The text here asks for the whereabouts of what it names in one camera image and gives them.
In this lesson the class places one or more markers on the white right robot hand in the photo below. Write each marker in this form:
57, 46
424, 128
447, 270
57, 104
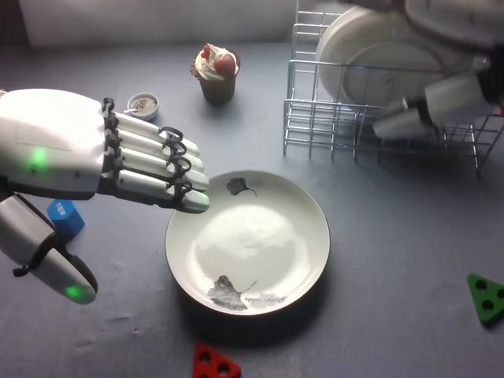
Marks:
453, 98

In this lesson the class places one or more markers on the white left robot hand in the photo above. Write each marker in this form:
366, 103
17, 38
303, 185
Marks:
47, 134

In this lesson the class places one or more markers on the white plate leaf print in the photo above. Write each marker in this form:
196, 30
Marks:
374, 71

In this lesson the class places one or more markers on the white plate rim leaf prints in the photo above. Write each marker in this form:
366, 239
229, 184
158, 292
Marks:
256, 244

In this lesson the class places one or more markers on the tiny white spoon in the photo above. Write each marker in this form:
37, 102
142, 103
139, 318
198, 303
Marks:
132, 110

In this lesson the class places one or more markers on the blue hexagonal block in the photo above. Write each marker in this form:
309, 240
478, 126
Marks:
69, 222

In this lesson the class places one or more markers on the small bowl green sauce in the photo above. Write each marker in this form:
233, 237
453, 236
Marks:
151, 114

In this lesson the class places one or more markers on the white backdrop sheet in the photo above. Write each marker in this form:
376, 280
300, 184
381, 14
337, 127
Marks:
157, 19

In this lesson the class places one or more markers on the toy cupcake with strawberry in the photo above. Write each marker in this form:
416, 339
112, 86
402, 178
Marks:
216, 88

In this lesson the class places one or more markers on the green triangle block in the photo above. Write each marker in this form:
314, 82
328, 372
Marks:
477, 303

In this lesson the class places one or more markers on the red triangle block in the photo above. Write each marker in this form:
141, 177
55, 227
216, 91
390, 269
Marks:
216, 360

